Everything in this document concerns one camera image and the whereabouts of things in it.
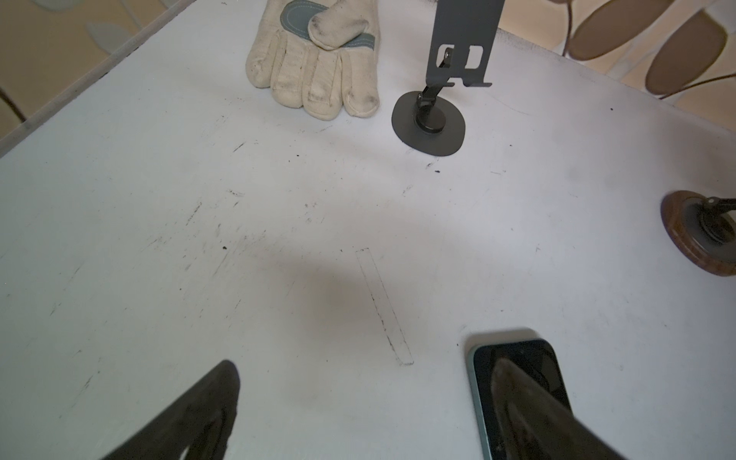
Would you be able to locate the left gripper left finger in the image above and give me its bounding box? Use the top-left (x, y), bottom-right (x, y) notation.
top-left (106, 360), bottom-right (241, 459)

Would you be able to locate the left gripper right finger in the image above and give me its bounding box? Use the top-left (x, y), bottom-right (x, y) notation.
top-left (491, 358), bottom-right (622, 459)

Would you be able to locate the black phone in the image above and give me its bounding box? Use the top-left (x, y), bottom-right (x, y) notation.
top-left (466, 338), bottom-right (572, 459)

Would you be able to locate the dark grey back stand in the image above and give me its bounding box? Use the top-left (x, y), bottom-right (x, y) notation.
top-left (391, 0), bottom-right (504, 157)

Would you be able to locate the beige work glove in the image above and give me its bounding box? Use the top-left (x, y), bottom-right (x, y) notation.
top-left (245, 0), bottom-right (381, 121)

